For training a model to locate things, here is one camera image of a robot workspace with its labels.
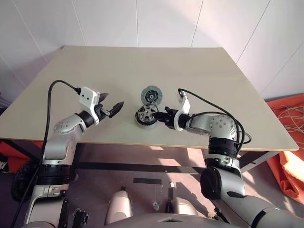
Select round dark disc part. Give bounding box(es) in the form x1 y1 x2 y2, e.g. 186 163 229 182
140 85 163 105

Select beige left robot leg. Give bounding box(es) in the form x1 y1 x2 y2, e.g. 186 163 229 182
105 190 134 224

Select black floor tape strip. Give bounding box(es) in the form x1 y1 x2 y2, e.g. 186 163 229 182
133 177 162 185

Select black round bristly object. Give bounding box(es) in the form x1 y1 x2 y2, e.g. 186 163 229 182
12 162 41 203

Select black metal table frame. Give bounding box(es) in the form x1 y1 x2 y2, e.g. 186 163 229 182
0 139 280 175

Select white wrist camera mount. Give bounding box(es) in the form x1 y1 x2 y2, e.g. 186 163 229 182
79 86 101 125
173 91 191 132

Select silver metal disc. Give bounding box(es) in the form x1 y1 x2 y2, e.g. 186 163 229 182
138 105 157 124

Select orange fabric sheet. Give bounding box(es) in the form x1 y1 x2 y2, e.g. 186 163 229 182
265 95 304 200
0 140 46 154

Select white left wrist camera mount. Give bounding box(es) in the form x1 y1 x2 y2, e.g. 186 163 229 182
79 86 101 125

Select beige robot leg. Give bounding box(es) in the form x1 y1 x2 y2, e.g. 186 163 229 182
174 198 200 217
105 190 134 224

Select round metal gear part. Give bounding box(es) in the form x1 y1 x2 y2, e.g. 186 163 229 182
134 104 159 130

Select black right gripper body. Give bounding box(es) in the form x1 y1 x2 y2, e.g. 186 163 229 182
163 106 178 130

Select silver robot torso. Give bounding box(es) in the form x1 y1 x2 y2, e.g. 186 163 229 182
104 212 226 228

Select white coiled cable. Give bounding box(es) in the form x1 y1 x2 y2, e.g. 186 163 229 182
272 104 304 134

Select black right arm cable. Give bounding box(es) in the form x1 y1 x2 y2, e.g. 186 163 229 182
178 88 252 152

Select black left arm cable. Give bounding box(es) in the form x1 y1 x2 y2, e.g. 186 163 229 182
10 80 83 228

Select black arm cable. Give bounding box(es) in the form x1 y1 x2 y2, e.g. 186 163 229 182
178 88 252 152
10 80 83 228

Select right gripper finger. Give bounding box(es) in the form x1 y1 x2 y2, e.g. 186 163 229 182
153 112 167 122

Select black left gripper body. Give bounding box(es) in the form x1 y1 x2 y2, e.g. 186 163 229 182
95 104 113 121

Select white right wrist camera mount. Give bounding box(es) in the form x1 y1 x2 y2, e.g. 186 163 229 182
173 91 191 132

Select beige table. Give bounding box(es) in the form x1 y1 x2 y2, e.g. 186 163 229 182
0 45 299 152

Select beige right robot leg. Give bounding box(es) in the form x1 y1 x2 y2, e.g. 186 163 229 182
174 198 200 217

